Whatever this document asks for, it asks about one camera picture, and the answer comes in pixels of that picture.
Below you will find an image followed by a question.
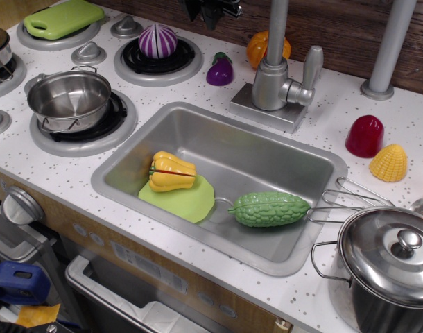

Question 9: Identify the light green toy plate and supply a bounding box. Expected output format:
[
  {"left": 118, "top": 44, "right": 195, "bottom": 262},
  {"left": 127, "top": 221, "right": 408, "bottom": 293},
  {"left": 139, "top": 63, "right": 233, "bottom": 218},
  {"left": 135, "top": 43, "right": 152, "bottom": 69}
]
[{"left": 138, "top": 176, "right": 215, "bottom": 223}]

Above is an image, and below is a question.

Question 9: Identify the black stove burner back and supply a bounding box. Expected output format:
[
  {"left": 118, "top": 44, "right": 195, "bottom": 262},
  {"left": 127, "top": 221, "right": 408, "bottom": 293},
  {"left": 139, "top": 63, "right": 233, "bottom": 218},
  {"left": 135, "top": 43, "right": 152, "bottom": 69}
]
[{"left": 114, "top": 37, "right": 203, "bottom": 87}]

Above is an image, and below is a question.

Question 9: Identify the silver sink basin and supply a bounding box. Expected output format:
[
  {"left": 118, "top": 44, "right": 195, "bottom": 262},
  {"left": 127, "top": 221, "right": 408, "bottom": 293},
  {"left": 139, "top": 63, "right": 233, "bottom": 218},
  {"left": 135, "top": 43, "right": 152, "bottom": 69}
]
[{"left": 92, "top": 102, "right": 347, "bottom": 277}]

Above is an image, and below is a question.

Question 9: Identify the black stove burner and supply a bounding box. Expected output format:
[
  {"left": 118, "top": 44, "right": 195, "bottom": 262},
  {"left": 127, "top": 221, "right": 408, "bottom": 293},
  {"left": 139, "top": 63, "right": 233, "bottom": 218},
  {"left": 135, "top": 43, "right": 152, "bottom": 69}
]
[
  {"left": 114, "top": 37, "right": 203, "bottom": 87},
  {"left": 30, "top": 90, "right": 138, "bottom": 157}
]

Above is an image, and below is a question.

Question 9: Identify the purple toy eggplant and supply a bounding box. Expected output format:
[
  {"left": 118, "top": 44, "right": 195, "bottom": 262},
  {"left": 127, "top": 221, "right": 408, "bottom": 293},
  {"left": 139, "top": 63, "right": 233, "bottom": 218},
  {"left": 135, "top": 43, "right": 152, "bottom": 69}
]
[{"left": 206, "top": 52, "right": 234, "bottom": 86}]

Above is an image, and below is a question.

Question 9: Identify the green toy cutting board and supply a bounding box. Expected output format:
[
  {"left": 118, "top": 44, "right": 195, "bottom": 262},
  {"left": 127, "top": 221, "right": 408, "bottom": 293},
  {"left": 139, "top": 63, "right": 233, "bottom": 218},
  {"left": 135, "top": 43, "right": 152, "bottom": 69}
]
[{"left": 23, "top": 0, "right": 105, "bottom": 40}]

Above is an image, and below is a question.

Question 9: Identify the grey support pole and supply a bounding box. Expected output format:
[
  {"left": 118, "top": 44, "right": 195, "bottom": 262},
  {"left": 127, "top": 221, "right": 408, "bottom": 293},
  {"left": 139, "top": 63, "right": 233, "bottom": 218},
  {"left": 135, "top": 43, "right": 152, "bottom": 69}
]
[{"left": 361, "top": 0, "right": 417, "bottom": 101}]

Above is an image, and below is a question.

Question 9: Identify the grey oven door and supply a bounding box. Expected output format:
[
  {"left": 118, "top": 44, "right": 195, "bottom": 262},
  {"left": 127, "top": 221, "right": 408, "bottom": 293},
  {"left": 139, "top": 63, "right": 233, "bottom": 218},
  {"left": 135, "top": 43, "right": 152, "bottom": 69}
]
[{"left": 65, "top": 255, "right": 229, "bottom": 333}]

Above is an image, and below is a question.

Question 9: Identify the yellow toy bell pepper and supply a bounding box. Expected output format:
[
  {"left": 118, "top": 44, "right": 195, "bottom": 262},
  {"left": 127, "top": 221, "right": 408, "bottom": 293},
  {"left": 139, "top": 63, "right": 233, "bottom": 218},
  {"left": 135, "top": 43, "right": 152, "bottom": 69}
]
[{"left": 149, "top": 151, "right": 197, "bottom": 192}]

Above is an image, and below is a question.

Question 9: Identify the silver oven knob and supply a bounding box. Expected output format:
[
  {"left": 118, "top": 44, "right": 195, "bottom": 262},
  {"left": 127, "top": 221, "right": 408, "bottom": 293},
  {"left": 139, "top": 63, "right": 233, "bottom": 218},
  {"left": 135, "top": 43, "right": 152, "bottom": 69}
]
[{"left": 1, "top": 186, "right": 44, "bottom": 225}]

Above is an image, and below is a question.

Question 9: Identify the green toy bitter gourd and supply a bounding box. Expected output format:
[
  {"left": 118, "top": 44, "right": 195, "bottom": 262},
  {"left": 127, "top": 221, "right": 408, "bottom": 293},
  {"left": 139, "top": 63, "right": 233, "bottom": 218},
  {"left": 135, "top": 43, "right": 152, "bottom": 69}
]
[{"left": 227, "top": 191, "right": 311, "bottom": 228}]

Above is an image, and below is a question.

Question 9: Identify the yellow toy corn piece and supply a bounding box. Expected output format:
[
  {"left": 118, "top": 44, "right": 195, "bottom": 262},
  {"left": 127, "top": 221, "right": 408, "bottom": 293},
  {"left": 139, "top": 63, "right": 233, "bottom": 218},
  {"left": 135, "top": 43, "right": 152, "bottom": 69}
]
[{"left": 369, "top": 144, "right": 408, "bottom": 182}]

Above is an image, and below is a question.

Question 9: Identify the purple white toy onion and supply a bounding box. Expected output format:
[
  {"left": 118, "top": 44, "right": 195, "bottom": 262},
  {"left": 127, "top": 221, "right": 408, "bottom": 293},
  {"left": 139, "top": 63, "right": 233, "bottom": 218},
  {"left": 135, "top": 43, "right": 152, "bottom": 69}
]
[{"left": 138, "top": 24, "right": 178, "bottom": 60}]

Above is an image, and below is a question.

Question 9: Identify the black stove burner front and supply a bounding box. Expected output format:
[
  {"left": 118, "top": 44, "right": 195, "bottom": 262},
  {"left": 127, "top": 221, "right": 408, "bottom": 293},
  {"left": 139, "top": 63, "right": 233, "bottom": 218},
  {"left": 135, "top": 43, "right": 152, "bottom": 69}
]
[{"left": 30, "top": 90, "right": 138, "bottom": 157}]

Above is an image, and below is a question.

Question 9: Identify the red toy pepper half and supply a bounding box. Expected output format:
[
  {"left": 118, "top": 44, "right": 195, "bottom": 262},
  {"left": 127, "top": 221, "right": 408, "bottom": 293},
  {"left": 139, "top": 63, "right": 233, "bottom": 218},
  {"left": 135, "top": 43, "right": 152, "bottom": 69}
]
[{"left": 345, "top": 115, "right": 384, "bottom": 158}]

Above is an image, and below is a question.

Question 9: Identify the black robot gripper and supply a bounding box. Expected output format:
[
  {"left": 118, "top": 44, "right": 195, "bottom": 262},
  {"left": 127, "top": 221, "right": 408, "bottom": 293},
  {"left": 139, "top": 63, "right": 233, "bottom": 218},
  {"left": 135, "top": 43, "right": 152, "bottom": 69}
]
[{"left": 178, "top": 0, "right": 241, "bottom": 30}]

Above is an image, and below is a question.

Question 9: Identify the silver toy faucet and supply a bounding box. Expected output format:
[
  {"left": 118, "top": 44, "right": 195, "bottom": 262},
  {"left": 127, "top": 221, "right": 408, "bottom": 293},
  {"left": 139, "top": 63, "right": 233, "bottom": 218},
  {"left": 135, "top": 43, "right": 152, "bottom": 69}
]
[{"left": 230, "top": 1, "right": 324, "bottom": 134}]

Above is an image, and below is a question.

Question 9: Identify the grey burner ring back left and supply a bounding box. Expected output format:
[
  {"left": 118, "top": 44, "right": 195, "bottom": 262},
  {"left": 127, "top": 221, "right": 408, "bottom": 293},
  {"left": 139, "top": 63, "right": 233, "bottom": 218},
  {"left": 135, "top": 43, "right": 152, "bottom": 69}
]
[{"left": 15, "top": 19, "right": 101, "bottom": 52}]

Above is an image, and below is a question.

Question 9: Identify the wire handled steel strainer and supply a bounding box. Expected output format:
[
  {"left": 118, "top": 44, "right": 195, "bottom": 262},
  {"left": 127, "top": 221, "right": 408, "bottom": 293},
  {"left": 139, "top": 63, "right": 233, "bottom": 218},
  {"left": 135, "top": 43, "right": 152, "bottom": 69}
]
[{"left": 305, "top": 176, "right": 423, "bottom": 223}]

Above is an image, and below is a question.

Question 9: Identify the blue clamp tool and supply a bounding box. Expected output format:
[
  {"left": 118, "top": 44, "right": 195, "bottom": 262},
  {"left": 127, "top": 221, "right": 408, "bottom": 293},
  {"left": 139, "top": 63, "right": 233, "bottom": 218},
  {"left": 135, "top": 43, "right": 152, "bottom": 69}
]
[{"left": 0, "top": 261, "right": 51, "bottom": 305}]

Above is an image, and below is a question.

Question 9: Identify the orange toy pumpkin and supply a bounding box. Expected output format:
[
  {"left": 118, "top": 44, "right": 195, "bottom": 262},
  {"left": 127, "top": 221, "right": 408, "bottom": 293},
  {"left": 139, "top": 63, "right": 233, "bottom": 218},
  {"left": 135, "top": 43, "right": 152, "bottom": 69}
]
[{"left": 246, "top": 31, "right": 292, "bottom": 69}]

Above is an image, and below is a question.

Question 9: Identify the open steel pot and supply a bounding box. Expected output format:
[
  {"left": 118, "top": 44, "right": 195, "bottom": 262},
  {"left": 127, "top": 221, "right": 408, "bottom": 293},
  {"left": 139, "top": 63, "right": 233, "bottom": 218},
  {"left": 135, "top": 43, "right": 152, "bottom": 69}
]
[{"left": 27, "top": 67, "right": 112, "bottom": 133}]

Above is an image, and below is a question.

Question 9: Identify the steel pot with lid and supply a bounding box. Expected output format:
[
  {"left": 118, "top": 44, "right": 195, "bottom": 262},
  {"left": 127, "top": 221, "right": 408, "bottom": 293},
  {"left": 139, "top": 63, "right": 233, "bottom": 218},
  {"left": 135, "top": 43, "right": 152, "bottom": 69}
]
[{"left": 326, "top": 207, "right": 423, "bottom": 332}]

